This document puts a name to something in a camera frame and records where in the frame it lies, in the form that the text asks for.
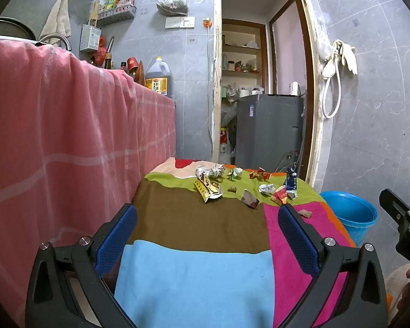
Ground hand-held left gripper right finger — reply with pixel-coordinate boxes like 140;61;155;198
277;204;388;328

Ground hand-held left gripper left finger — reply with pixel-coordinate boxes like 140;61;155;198
25;203;139;328

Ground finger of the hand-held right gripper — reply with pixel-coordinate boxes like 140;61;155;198
379;189;410;228

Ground blue plastic bucket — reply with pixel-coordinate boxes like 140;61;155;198
319;191;378;247

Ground blue white packet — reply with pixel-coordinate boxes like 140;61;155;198
283;167;299;200

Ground white printed ribbon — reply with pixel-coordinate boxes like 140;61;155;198
195;165;226;182

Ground person's right hand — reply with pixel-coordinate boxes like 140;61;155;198
396;265;410;312

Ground red orange packet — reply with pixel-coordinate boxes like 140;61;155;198
271;187;288;206

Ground brown white carton piece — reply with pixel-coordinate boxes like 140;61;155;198
241;189;260;209

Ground red paper wrapper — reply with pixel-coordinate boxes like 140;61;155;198
248;168;271;181

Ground multicoloured blanket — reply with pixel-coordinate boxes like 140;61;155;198
114;158;358;328

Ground yellow snack packet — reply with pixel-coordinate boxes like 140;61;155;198
194;174;223;204

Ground grey washing machine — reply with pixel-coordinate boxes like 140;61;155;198
235;93;305;175

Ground white sack with red print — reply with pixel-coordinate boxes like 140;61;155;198
219;127;232;165

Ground pink checked cloth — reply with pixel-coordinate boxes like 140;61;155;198
0;34;177;318

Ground clear plastic bags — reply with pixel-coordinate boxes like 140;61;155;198
221;84;240;128

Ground white rubber gloves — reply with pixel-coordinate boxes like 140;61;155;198
331;39;359;76

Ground large cooking oil bottle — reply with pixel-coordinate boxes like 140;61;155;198
145;57;173;99

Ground red plastic bag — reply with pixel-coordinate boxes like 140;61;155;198
95;36;109;66

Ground wooden shelf unit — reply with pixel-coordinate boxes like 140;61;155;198
222;23;268;76

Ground white utensil holder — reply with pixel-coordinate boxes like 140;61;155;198
79;24;103;53

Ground metal faucet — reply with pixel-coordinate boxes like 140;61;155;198
37;33;72;52

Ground beige towel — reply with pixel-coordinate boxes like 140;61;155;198
38;0;72;45

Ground dark pan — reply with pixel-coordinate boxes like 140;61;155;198
0;17;38;40

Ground grey power cable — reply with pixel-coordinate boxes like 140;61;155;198
276;150;303;175

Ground white hose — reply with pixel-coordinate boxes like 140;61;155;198
320;51;342;120

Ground brown door frame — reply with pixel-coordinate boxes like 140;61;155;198
221;0;324;187

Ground wall rack with packets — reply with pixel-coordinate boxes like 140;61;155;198
97;0;137;27

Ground orange plug with cable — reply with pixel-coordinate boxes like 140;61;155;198
202;17;215;139

